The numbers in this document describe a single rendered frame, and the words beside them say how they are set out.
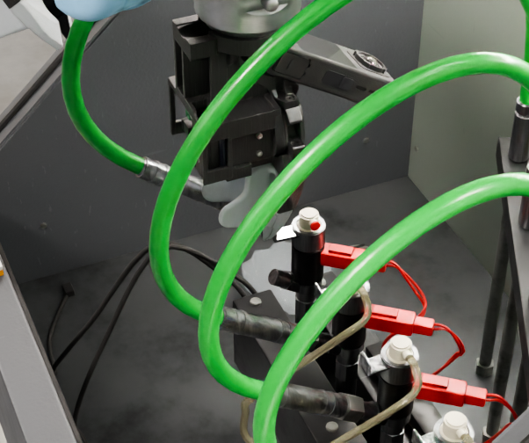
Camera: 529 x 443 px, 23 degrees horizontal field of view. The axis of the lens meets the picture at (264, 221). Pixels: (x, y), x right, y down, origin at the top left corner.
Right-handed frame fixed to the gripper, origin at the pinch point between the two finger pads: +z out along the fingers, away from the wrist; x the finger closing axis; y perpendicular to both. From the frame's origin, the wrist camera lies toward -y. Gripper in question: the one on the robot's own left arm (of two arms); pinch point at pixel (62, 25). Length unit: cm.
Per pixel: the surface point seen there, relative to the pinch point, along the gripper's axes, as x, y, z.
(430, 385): 17.1, -16.2, 36.2
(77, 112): 12.9, -3.9, 5.4
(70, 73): 13.8, -6.0, 2.7
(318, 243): 5.4, -9.9, 26.1
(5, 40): -190, 126, 1
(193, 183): 7.1, -4.9, 16.0
